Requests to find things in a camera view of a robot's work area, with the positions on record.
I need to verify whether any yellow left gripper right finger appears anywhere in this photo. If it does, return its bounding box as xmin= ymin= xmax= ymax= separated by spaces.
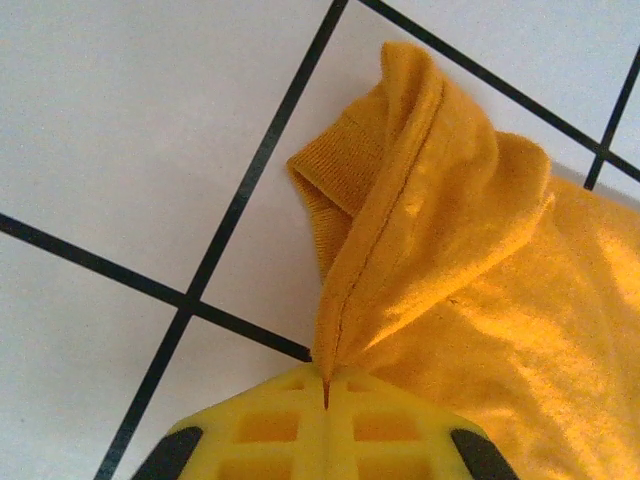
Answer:
xmin=327 ymin=368 xmax=521 ymax=480

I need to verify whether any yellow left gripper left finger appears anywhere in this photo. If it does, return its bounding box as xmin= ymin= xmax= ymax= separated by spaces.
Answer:
xmin=130 ymin=366 xmax=330 ymax=480

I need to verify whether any yellow t-shirt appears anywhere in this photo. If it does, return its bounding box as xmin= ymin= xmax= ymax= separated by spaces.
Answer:
xmin=284 ymin=40 xmax=640 ymax=480

